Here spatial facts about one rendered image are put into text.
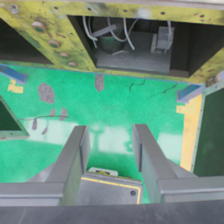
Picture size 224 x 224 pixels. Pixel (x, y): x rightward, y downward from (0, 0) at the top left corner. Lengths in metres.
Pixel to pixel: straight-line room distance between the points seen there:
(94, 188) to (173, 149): 0.80
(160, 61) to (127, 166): 1.06
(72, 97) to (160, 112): 0.90
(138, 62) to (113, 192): 0.96
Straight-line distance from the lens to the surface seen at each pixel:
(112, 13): 0.53
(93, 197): 1.42
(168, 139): 1.65
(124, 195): 1.38
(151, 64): 0.92
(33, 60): 1.14
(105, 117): 1.63
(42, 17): 0.64
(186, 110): 1.71
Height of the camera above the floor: 1.61
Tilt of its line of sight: 81 degrees down
